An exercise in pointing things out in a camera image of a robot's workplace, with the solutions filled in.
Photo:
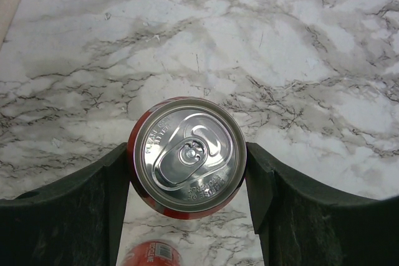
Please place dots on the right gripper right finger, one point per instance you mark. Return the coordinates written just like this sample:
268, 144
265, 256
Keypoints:
301, 221

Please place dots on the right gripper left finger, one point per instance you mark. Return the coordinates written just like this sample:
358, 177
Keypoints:
76, 220

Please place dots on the red cola can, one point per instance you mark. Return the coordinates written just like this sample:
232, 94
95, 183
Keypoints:
187, 157

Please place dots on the red cola can four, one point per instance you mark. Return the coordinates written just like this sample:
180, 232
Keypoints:
154, 252

